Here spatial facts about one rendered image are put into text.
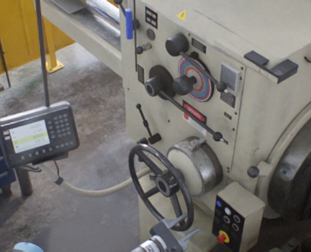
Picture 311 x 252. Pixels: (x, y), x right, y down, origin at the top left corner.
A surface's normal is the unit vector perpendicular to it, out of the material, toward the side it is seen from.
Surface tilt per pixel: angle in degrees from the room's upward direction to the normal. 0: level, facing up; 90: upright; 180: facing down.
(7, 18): 90
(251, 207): 0
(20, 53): 90
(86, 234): 0
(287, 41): 0
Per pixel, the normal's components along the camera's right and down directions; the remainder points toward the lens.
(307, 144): -0.49, -0.29
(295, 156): -0.63, -0.07
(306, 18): 0.00, -0.73
